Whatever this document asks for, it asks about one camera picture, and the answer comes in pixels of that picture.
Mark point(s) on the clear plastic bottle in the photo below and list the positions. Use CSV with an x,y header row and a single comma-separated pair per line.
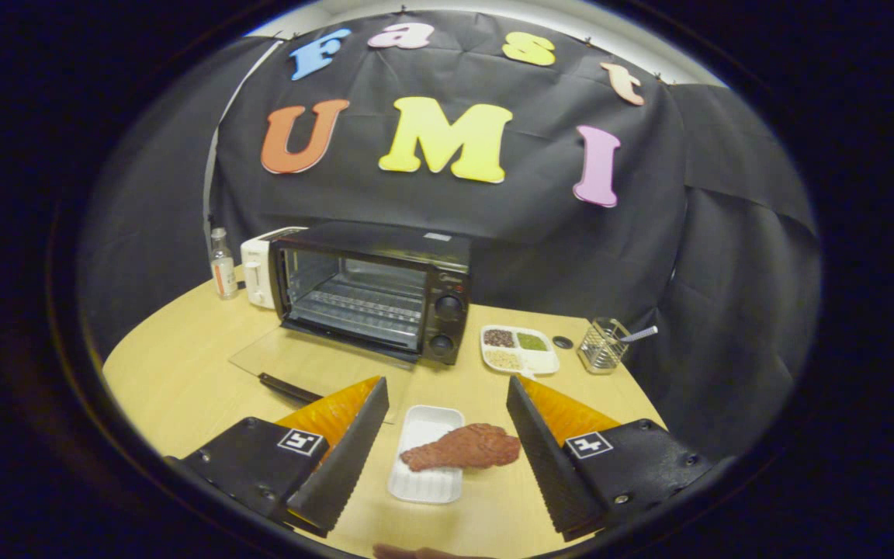
x,y
223,272

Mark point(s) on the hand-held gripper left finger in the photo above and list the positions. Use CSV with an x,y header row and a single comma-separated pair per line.
x,y
350,458

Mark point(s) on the small black round cap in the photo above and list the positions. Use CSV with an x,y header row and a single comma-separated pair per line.
x,y
563,341

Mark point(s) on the white bread toaster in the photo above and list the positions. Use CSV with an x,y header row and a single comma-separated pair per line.
x,y
257,272

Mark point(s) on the black toaster oven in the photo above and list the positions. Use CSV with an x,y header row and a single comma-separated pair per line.
x,y
447,272

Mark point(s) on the red-brown meat piece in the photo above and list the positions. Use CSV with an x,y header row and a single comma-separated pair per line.
x,y
466,448

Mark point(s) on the silver spoon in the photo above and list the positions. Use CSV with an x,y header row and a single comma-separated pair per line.
x,y
641,335

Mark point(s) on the white divided plate with beans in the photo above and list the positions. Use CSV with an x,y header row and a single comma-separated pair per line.
x,y
540,359

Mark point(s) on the small white foam tray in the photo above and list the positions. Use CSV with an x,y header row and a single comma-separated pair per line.
x,y
424,485

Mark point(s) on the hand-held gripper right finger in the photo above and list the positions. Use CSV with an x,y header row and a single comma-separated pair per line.
x,y
548,466

